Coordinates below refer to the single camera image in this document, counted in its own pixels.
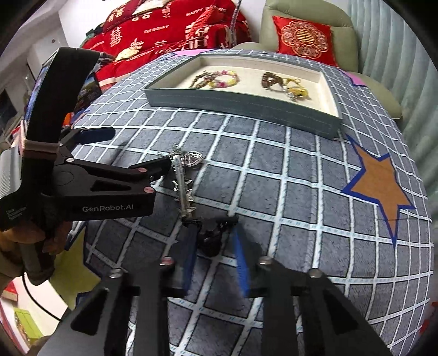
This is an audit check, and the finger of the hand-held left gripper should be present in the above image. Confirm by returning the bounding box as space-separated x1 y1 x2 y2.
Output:
55 157 172 197
60 127 115 161

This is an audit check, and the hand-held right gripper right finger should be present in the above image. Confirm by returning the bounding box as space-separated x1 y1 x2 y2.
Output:
231 222 392 356

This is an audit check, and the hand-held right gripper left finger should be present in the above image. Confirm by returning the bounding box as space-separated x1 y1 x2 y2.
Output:
70 219 202 356

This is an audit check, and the black claw hair clip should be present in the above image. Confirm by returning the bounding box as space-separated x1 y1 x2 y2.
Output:
197 215 240 258

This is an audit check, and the silver star charm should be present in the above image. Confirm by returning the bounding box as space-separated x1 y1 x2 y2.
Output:
172 179 195 203

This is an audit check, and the wooden bead bracelet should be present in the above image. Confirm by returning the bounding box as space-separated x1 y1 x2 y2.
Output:
189 70 216 90

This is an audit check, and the grey jewelry tray box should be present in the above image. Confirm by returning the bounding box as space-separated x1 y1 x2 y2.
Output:
144 48 343 140

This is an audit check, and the colourful bead bracelet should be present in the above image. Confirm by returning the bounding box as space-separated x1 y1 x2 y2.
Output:
209 69 240 89

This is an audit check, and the brown spiral hair tie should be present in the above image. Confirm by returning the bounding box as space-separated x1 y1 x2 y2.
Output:
261 71 284 91

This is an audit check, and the yellow hair tie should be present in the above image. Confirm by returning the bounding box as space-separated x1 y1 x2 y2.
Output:
282 77 310 101

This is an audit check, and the person's left forearm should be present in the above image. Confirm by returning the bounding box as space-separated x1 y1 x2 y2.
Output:
0 253 26 301

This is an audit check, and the person's left hand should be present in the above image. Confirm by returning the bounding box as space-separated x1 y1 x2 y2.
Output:
0 221 73 264

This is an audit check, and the tablet screen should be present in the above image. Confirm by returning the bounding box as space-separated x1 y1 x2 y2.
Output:
77 73 103 110

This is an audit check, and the cream small cushion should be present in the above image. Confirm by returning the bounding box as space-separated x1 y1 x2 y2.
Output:
114 46 142 62

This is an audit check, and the sofa with red cover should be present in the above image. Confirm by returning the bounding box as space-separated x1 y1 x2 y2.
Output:
80 0 252 90

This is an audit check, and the floral pillow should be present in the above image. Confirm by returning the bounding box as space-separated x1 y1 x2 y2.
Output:
132 0 172 16

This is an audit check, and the green box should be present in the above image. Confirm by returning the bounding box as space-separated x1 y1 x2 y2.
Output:
12 307 43 343

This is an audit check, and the flexible phone stand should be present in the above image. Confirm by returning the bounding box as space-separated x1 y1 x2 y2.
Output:
230 0 242 47

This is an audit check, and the red embroidered cushion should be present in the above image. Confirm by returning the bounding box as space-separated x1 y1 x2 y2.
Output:
272 15 339 67

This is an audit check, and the green armchair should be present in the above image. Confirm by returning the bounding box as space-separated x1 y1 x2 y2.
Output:
233 0 404 120

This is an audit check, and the pale green curtain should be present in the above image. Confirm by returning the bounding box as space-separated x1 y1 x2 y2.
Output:
345 0 438 192

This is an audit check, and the black cable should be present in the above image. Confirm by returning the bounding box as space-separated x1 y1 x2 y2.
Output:
21 274 64 322

